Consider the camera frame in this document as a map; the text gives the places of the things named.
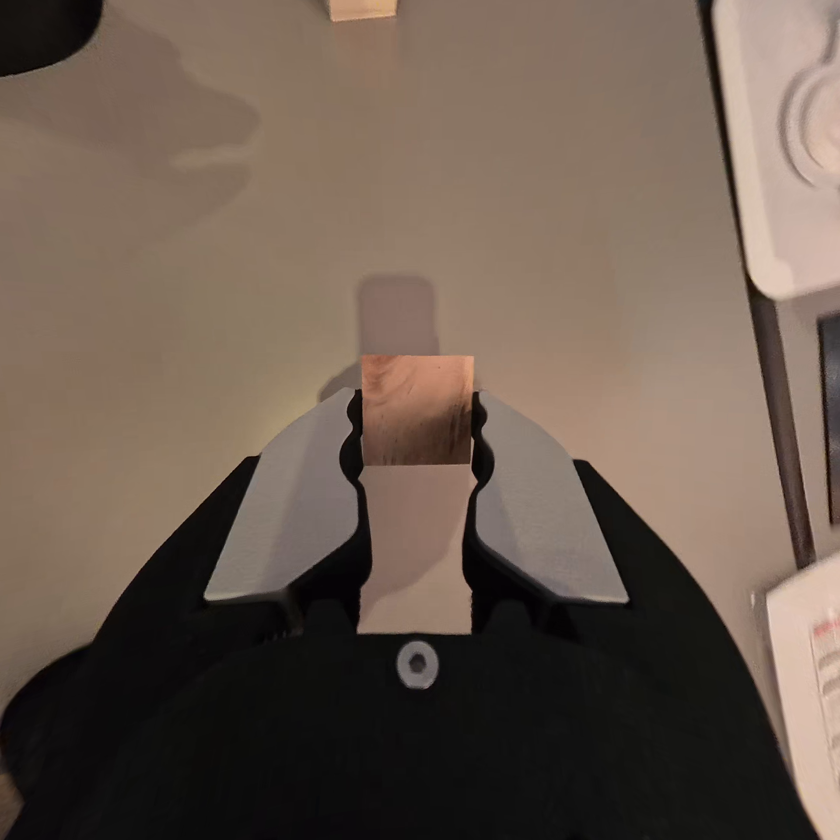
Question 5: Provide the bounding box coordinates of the instruction sheet on stand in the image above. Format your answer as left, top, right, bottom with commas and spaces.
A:
712, 0, 840, 299

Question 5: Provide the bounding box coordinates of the black flat strip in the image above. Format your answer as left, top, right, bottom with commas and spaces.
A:
815, 314, 840, 526

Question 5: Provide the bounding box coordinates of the black wrist rest pad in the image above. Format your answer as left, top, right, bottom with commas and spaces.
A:
0, 0, 105, 76

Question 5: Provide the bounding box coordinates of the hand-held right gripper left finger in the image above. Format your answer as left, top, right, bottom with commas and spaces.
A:
203, 387, 373, 601

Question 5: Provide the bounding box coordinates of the paper sheet in plastic sleeve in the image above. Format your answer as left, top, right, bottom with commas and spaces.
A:
750, 558, 840, 840

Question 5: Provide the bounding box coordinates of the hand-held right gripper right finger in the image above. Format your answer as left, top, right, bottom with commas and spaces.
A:
463, 390, 630, 605

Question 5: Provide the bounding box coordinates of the wooden cube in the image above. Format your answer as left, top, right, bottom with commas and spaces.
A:
361, 354, 475, 467
328, 0, 398, 22

